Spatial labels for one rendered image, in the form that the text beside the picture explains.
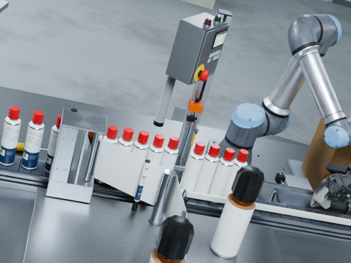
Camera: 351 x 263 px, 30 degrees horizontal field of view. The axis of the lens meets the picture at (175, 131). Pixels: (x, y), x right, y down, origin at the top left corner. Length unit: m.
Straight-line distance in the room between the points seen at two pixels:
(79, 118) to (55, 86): 2.83
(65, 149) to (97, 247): 0.31
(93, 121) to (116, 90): 3.00
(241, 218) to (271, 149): 0.97
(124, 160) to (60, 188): 0.22
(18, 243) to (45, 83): 2.98
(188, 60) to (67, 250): 0.69
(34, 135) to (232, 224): 0.69
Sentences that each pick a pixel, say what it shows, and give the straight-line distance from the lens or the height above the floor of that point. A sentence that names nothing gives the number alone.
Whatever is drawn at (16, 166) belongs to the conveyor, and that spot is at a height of 0.88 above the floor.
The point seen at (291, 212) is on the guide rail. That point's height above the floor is 0.91.
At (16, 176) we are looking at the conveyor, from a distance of 2.20.
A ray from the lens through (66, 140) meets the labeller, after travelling 1.99.
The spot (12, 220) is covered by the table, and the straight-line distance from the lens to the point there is 2.07.
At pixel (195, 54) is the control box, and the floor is 1.39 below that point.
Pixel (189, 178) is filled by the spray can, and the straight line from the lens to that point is 2.23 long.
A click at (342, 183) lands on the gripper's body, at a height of 1.07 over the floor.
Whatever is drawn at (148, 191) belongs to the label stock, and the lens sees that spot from 2.09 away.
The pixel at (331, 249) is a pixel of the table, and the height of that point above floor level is 0.83.
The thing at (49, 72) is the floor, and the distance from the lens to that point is 5.05.
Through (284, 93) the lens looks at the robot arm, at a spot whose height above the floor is 1.20.
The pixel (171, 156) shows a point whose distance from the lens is 2.18.
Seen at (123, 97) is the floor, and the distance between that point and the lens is 4.92.
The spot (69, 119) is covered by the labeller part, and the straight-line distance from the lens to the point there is 2.00.
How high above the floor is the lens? 2.08
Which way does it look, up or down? 27 degrees down
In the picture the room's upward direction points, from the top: 17 degrees clockwise
